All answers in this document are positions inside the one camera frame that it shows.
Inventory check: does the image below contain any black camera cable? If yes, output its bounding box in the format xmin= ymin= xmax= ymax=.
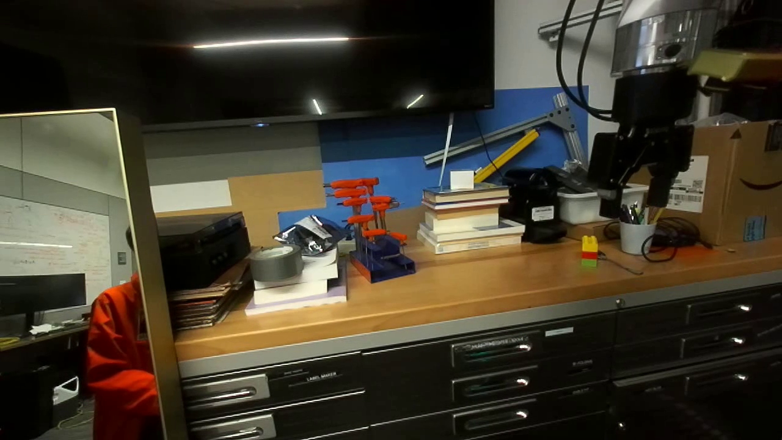
xmin=556 ymin=0 xmax=619 ymax=122

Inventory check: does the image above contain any grey duct tape roll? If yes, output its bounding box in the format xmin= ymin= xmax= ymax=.
xmin=247 ymin=242 xmax=306 ymax=283

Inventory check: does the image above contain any thin white rod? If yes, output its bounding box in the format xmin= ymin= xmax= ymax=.
xmin=438 ymin=111 xmax=457 ymax=193

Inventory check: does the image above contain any stack of books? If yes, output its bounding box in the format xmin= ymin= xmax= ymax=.
xmin=420 ymin=183 xmax=512 ymax=203

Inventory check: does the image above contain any brown cardboard shipping box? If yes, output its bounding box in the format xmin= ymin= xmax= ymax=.
xmin=672 ymin=119 xmax=782 ymax=250

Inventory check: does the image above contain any red edged book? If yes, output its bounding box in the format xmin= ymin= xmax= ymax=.
xmin=420 ymin=195 xmax=512 ymax=216

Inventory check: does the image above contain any orange clamp rack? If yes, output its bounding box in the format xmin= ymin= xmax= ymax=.
xmin=325 ymin=177 xmax=420 ymax=286

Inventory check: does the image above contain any brown board stack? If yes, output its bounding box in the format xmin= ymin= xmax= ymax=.
xmin=167 ymin=260 xmax=258 ymax=332

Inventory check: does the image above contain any cork board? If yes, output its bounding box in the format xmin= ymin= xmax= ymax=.
xmin=227 ymin=168 xmax=328 ymax=250

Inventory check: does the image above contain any white wall paper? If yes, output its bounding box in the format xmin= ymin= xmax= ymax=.
xmin=150 ymin=179 xmax=234 ymax=218

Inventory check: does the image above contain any person in orange hoodie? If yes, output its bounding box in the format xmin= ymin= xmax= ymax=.
xmin=83 ymin=228 xmax=165 ymax=440

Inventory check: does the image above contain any white plastic bin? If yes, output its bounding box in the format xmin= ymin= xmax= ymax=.
xmin=557 ymin=189 xmax=606 ymax=228

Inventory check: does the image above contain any black label printer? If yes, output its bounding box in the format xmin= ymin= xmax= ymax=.
xmin=499 ymin=167 xmax=570 ymax=244

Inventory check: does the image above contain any black cable loop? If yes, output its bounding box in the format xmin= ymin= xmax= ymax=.
xmin=640 ymin=216 xmax=715 ymax=266

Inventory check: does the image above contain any office desk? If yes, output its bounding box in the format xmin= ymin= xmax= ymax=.
xmin=0 ymin=321 xmax=91 ymax=358

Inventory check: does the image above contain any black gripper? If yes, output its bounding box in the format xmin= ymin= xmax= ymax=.
xmin=587 ymin=69 xmax=702 ymax=211

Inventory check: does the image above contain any white cardboard box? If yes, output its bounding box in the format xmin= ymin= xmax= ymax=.
xmin=447 ymin=168 xmax=479 ymax=193

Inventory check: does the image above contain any black electronics box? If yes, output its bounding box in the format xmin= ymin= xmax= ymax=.
xmin=157 ymin=212 xmax=254 ymax=294

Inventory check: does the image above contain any large black wall television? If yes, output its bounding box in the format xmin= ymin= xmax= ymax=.
xmin=0 ymin=0 xmax=499 ymax=132

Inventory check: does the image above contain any large pale book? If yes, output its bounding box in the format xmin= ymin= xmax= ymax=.
xmin=415 ymin=218 xmax=528 ymax=258

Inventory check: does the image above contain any thick cream book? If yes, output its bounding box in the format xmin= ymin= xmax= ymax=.
xmin=422 ymin=209 xmax=503 ymax=234

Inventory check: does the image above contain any yellow red green brick stack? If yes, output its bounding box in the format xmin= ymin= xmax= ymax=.
xmin=578 ymin=232 xmax=603 ymax=275

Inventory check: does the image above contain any yellow tool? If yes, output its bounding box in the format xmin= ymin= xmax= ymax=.
xmin=474 ymin=130 xmax=542 ymax=185

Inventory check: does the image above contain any white cup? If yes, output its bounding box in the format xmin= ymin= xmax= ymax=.
xmin=619 ymin=218 xmax=658 ymax=258

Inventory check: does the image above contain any dark computer monitor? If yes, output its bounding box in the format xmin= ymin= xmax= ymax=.
xmin=0 ymin=272 xmax=89 ymax=321

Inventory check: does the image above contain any white box stack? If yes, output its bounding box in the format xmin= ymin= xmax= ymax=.
xmin=243 ymin=242 xmax=352 ymax=319

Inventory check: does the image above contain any grey metal tool drawer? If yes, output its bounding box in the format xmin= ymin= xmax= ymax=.
xmin=178 ymin=314 xmax=619 ymax=410

